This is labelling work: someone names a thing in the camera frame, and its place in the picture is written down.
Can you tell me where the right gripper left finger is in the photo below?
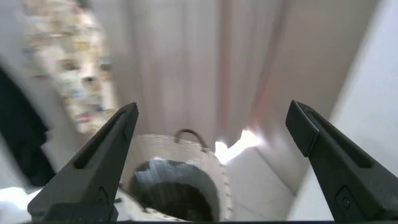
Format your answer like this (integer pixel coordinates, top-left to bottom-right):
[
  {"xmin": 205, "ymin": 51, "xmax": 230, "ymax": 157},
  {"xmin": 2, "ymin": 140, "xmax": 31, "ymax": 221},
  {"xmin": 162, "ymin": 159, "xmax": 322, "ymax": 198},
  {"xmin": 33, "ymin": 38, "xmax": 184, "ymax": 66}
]
[{"xmin": 27, "ymin": 101, "xmax": 140, "ymax": 222}]

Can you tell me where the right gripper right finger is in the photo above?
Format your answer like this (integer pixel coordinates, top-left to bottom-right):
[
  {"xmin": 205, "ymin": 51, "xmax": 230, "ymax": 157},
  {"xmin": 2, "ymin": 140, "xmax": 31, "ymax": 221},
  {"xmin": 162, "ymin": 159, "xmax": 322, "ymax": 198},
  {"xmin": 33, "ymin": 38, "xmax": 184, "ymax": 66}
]
[{"xmin": 285, "ymin": 99, "xmax": 398, "ymax": 222}]

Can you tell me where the black short-sleeved shirt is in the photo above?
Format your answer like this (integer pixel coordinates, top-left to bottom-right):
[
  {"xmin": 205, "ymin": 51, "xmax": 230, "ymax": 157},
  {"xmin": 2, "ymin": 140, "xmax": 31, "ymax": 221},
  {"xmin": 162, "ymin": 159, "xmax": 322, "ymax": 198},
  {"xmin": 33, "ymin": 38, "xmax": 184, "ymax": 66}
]
[{"xmin": 0, "ymin": 67, "xmax": 57, "ymax": 187}]

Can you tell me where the cream printed garment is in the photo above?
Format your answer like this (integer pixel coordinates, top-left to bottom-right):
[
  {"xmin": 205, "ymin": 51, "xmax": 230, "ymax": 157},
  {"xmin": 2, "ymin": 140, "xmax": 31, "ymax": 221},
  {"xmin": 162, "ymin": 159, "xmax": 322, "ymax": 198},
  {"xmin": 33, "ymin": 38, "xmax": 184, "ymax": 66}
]
[{"xmin": 21, "ymin": 0, "xmax": 118, "ymax": 136}]

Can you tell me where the white laundry basket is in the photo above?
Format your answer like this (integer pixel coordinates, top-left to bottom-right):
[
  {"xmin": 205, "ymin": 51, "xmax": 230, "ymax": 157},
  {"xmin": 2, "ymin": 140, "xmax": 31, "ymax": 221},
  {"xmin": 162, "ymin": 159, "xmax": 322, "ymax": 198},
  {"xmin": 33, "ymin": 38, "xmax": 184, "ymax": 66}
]
[{"xmin": 114, "ymin": 128, "xmax": 234, "ymax": 222}]

